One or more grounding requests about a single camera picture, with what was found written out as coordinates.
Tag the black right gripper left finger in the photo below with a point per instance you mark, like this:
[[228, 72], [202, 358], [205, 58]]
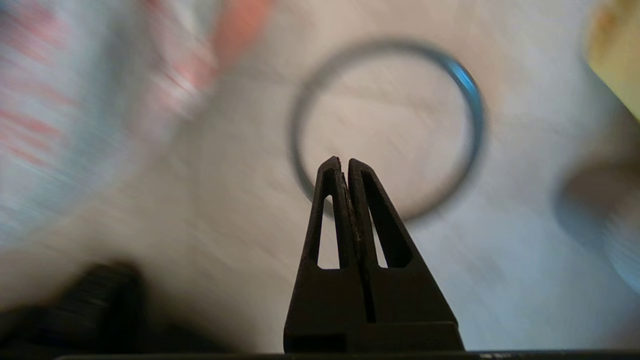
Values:
[[325, 300]]

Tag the grey ribbed robot base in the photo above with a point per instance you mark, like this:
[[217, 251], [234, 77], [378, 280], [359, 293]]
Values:
[[625, 250]]

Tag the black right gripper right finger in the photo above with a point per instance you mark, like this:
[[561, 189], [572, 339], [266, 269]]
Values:
[[415, 300]]

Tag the white red-printed plastic bag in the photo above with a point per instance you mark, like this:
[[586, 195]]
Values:
[[50, 125]]

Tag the yellow fabric tote bag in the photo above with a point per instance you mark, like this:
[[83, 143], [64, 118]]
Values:
[[617, 50]]

